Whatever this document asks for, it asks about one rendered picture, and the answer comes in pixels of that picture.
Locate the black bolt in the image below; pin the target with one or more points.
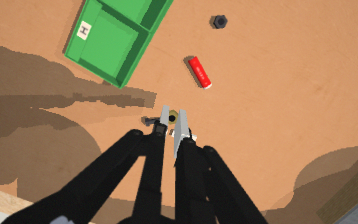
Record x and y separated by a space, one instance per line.
151 121

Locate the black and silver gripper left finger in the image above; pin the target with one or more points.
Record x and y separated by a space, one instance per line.
81 198

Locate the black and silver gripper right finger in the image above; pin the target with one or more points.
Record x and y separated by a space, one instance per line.
228 201

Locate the dark grey hex nut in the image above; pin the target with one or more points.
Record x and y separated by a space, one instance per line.
220 21

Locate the green three-compartment bin rack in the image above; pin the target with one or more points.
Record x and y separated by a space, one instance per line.
107 44

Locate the red battery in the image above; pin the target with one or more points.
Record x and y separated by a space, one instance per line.
199 72

